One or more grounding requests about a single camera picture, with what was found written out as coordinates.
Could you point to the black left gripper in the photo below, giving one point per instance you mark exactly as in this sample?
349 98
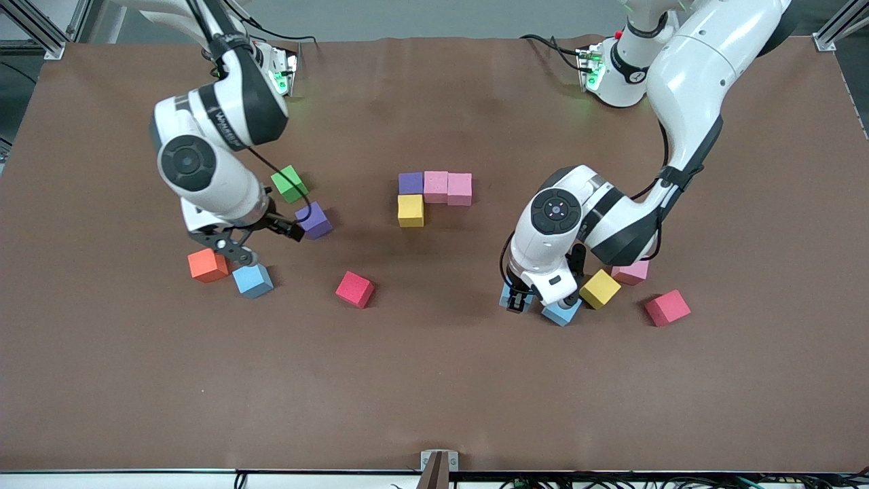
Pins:
517 301

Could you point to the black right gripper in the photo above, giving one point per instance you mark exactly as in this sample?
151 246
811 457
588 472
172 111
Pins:
277 223

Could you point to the blue foam cube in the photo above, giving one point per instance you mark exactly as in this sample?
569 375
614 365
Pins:
505 297
562 314
254 282

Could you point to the purple foam cube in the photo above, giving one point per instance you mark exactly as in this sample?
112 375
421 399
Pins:
318 219
411 183

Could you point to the yellow foam cube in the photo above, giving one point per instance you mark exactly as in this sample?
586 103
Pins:
410 210
599 289

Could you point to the red foam cube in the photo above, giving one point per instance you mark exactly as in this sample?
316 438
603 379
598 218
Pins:
354 290
667 308

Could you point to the pink foam cube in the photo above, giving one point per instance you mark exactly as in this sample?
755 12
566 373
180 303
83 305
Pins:
635 275
459 189
436 187

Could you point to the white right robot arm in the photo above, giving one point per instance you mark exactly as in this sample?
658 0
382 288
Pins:
224 115

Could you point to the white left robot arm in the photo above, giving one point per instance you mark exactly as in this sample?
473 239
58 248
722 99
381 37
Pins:
692 61

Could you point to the green foam cube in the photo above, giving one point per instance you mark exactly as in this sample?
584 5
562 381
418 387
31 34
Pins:
292 190

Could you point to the orange foam cube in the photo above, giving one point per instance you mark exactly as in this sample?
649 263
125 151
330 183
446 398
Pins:
206 266

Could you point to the brown table mat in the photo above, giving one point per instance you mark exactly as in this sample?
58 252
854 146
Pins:
434 380

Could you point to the metal connector box green light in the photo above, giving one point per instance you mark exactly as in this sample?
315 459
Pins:
589 68
285 71

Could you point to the grey metal camera bracket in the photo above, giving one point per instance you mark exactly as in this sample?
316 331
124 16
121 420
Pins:
438 468

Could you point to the aluminium frame profile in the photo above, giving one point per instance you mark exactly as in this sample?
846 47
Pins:
53 47
825 42

